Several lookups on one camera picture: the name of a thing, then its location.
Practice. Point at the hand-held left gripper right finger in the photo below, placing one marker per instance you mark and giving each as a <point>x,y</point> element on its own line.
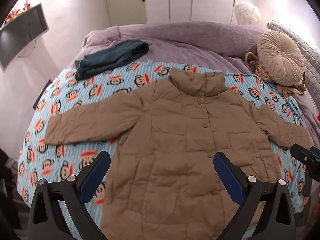
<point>228,175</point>

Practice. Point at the purple duvet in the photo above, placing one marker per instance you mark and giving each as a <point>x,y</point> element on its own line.
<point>187,37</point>

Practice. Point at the white wardrobe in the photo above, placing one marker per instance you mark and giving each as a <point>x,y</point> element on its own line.
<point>200,0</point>

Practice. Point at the blue striped monkey print blanket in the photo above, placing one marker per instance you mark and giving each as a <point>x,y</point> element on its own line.
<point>75,97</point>

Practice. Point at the tan quilted jacket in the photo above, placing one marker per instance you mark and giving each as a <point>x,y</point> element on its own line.
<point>175,130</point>

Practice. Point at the white door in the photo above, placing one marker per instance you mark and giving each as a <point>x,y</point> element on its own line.
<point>125,5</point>

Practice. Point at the grey quilted headboard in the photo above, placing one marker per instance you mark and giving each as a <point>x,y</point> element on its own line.
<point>310,52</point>

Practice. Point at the colourful toy figures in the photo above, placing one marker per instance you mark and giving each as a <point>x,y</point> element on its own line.
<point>15,13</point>

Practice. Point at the wall television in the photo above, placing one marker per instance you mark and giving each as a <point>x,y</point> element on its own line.
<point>15,37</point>

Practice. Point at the beige round pleated cushion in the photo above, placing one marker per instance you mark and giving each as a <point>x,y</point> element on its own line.
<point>280,57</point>

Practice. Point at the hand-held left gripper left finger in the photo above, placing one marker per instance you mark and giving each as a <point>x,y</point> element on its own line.
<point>96,172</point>

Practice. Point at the dark furniture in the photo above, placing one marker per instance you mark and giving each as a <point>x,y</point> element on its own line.
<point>5,170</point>

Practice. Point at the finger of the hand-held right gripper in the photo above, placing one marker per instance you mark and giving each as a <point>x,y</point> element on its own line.
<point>315,151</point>
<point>300,153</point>

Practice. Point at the dark blue jeans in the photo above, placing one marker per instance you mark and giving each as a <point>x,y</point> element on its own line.
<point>112,57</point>

